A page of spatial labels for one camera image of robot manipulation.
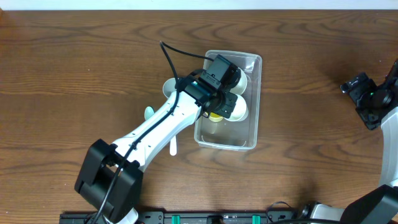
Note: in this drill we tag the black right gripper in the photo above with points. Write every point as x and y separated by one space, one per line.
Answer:
354 88

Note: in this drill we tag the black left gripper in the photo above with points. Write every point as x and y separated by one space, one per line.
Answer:
230 101

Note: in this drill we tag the yellow plastic cup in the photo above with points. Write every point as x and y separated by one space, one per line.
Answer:
215 117

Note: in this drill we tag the white plastic cup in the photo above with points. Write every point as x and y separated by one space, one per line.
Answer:
240 112

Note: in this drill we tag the white plastic bowl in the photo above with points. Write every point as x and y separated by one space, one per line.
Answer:
240 88

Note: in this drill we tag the grey plastic cup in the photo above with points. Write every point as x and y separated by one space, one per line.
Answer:
169 87

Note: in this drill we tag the white plastic fork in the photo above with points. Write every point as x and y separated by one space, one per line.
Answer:
173 146

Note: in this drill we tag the mint green plastic spoon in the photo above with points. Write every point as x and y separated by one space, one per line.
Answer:
149 112

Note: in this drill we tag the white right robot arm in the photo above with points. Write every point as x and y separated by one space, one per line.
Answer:
378 206

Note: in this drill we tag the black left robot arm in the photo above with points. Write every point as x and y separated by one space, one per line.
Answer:
111 175

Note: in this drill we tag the clear plastic container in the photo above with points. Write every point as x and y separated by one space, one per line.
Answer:
235 135

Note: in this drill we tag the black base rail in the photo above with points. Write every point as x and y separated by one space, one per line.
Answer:
209 218

